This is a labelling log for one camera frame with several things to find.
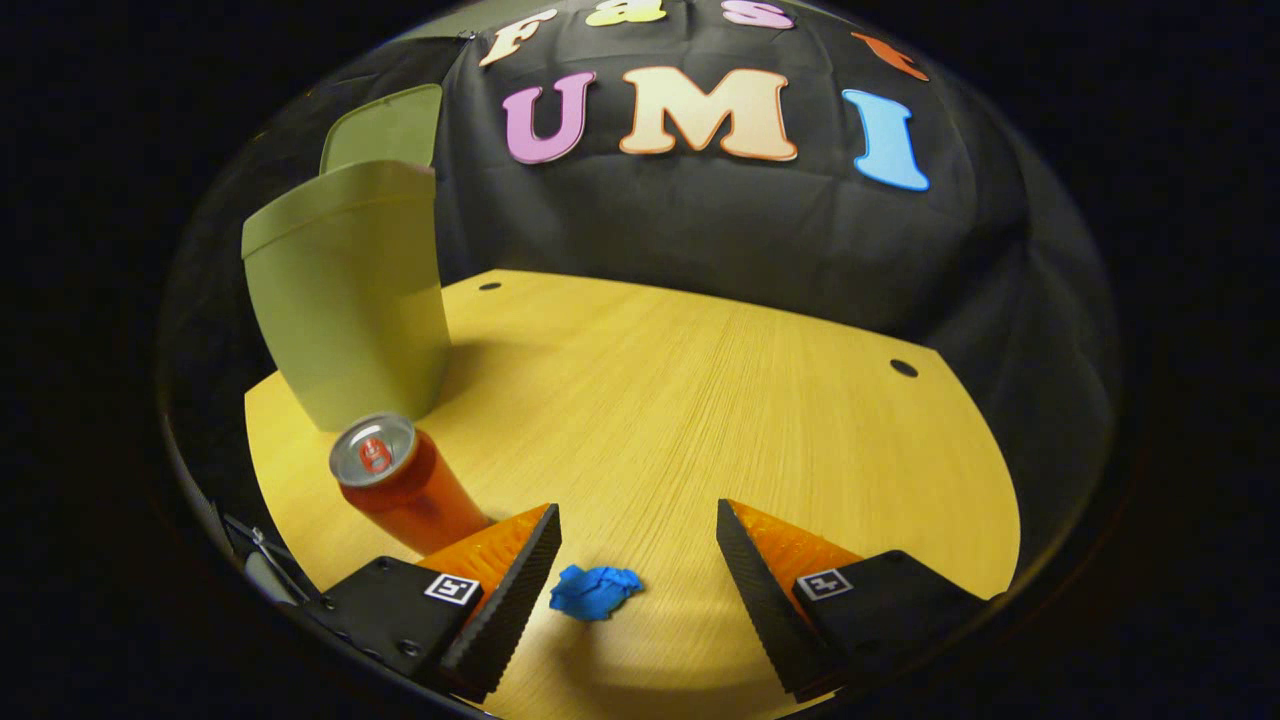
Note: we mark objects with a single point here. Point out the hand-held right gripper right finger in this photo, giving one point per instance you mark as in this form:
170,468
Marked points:
760,600

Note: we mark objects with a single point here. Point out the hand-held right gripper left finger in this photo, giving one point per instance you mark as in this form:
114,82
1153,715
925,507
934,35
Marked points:
510,600

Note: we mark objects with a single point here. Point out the blue paper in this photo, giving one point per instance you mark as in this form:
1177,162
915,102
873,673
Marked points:
595,592

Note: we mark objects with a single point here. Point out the red pop can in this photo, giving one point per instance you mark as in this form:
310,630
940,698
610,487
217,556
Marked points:
420,495

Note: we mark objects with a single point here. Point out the green desktop garbage bin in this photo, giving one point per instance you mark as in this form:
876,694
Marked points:
350,300

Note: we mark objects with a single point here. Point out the wooden desktop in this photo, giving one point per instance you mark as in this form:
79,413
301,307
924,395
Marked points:
700,400

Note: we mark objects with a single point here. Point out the black backdrop cloth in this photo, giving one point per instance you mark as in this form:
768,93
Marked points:
720,210

